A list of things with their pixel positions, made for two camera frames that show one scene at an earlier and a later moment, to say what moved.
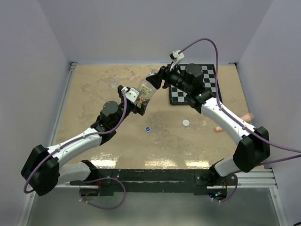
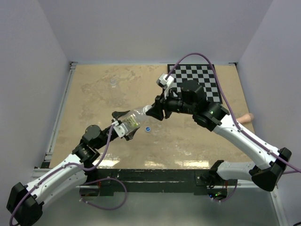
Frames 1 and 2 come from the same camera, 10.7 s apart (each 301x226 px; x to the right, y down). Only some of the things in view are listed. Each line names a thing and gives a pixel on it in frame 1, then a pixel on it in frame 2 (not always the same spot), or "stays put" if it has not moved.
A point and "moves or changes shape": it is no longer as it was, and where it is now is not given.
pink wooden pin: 248,117 stays put
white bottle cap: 186,122 moves or changes shape
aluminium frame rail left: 73,66 stays put
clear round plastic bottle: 113,82 stays put
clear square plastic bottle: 147,90 to 133,119
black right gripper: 156,80 to 156,110
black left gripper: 140,110 to 115,115
